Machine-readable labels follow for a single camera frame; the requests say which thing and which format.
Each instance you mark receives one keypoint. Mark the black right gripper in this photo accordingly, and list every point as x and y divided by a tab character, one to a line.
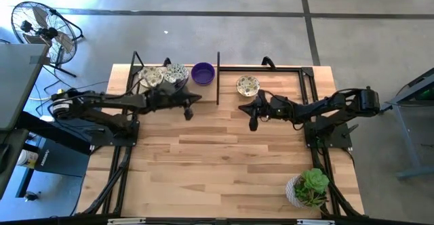
271	108

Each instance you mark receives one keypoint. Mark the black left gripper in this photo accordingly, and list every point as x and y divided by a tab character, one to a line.
162	99

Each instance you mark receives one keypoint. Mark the teal patterned mini bowl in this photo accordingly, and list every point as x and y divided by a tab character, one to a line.
176	72

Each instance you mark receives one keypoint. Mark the purple mini bowl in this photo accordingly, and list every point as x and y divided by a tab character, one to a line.
203	74

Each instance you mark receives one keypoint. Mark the yellow patterned mini bowl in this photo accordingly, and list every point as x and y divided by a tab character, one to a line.
151	76
247	85

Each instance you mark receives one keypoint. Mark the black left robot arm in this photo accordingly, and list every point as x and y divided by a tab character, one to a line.
101	101

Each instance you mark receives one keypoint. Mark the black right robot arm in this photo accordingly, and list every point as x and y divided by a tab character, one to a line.
332	104

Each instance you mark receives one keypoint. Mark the raised wooden shelf board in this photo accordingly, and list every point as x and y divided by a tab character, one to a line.
210	91

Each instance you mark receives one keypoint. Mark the green succulent in white pot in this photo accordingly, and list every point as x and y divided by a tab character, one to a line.
315	181

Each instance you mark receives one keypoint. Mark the black computer case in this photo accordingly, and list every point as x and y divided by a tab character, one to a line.
64	160

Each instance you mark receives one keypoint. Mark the black floor fan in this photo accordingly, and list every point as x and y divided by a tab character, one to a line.
47	33

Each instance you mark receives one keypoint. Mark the white jar with yellow label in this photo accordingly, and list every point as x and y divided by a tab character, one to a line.
27	157

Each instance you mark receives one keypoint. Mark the grey desk top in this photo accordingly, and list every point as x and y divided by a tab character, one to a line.
17	82

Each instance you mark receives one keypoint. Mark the blue-grey metal table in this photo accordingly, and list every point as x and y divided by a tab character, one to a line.
417	172

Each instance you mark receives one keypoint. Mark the black caster wheel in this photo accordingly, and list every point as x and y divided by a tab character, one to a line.
32	196

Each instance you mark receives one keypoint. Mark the black side desk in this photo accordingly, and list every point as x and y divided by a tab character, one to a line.
10	150

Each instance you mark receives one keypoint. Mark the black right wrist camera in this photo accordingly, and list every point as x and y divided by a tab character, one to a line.
253	124

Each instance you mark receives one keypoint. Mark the black vertical frame post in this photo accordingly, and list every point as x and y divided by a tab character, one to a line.
218	79

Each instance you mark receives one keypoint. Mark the black aluminium table frame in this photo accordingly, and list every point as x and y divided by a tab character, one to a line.
244	70

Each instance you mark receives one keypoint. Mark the silver metal bracket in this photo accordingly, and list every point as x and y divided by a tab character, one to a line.
125	221
315	222

